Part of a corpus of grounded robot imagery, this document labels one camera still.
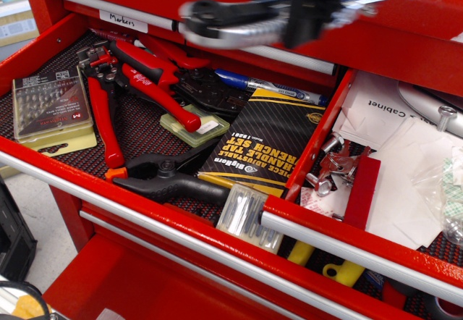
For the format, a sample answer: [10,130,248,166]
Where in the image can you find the silver box cutter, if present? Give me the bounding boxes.
[179,0,386,49]

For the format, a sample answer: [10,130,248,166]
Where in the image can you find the black yellow tap wrench box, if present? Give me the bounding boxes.
[199,88,325,197]

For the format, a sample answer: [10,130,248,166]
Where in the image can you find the red left open drawer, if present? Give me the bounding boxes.
[0,12,357,263]

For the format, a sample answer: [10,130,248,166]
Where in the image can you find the red open drawer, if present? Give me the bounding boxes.
[0,12,357,263]
[255,69,462,319]

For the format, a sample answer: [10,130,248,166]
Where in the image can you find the red right open drawer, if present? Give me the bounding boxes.
[255,69,462,319]

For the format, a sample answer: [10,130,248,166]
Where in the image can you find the blue dry erase marker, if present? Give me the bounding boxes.
[215,69,328,106]

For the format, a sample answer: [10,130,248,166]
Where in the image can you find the white cabinet manual paper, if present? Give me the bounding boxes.
[334,71,462,250]

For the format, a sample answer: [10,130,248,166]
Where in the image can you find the small yellow-green plastic case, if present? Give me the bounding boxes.
[160,104,230,148]

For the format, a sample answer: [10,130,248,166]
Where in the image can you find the silver keys and bolts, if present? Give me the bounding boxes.
[305,132,373,197]

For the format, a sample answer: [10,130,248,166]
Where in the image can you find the red crimping tool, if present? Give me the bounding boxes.
[109,35,250,132]

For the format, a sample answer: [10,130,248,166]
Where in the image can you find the silver bolt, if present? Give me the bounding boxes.
[436,106,457,132]

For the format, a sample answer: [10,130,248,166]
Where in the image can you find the red tool chest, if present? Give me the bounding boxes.
[20,0,463,320]

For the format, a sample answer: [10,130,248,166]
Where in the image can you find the white markers label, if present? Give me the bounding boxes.
[99,10,148,33]

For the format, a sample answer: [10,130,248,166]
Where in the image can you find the white red-print desiccant packet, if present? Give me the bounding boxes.
[300,188,351,217]

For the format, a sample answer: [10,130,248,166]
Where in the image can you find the red marker pen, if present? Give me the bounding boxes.
[90,28,145,48]

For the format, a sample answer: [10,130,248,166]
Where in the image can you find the red magnetic strip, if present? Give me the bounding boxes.
[343,156,381,230]

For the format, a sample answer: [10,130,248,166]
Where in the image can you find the clear plastic hardware bag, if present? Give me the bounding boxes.
[412,147,462,248]

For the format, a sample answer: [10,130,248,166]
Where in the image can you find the clear blade pack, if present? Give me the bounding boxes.
[216,184,284,254]

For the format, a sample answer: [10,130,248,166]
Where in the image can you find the black spring clamp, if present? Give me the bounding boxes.
[105,139,229,206]

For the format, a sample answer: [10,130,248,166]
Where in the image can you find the drill bit set package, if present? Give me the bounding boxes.
[12,67,97,156]

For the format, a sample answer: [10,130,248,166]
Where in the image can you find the black crate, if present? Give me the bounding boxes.
[1,178,37,282]

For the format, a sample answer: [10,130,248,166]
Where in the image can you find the silver drawer handle bar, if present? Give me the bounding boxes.
[397,82,462,137]

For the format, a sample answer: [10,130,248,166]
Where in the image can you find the red wire stripper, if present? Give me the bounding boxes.
[77,41,124,169]

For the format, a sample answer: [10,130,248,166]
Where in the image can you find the yellow tool handle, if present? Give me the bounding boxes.
[287,240,315,266]

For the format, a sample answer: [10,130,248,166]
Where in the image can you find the yellow handled tool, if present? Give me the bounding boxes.
[323,260,365,287]

